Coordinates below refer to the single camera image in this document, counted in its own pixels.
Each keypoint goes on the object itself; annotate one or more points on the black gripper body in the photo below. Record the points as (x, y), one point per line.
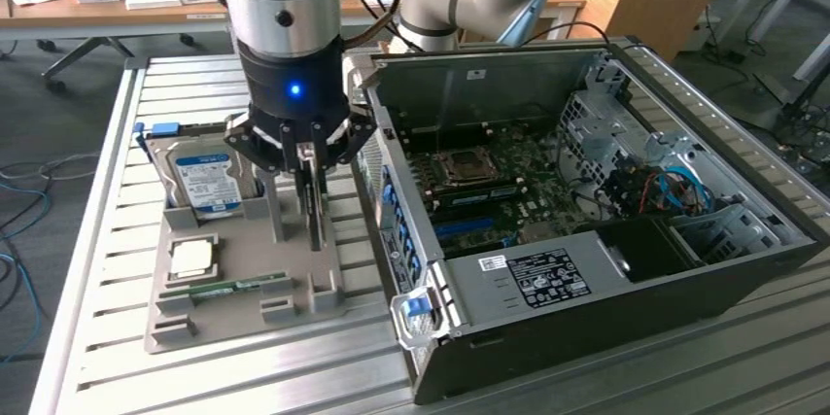
(291, 79)

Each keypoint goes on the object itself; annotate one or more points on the black graphics card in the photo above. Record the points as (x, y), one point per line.
(315, 201)

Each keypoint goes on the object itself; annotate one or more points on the hard disk with blue label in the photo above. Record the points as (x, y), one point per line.
(205, 177)

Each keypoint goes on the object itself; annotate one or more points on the CPU socket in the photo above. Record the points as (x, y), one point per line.
(467, 166)

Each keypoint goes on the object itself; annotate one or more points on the installed black RAM stick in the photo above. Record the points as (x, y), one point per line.
(477, 194)

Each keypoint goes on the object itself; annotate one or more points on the grey parts rack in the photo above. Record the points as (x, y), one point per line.
(253, 259)

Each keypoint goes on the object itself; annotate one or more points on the silver CPU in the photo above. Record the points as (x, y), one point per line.
(193, 257)

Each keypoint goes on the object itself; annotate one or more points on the blue expansion slot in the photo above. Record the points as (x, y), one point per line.
(462, 228)

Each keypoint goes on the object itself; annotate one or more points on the green motherboard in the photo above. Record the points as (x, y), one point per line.
(525, 186)

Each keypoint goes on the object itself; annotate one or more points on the green RAM stick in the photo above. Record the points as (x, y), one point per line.
(241, 285)

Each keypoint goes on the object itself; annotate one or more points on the grey desk leg with castors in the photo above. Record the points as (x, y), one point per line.
(84, 53)

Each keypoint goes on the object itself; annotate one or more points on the blue case latch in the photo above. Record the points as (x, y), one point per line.
(415, 305)

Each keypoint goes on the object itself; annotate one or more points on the grey power supply unit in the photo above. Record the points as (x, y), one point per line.
(519, 279)

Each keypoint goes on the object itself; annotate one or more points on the silver disk bay cage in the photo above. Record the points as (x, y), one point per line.
(606, 128)

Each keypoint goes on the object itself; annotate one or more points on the black open PC case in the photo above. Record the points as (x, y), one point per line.
(622, 318)

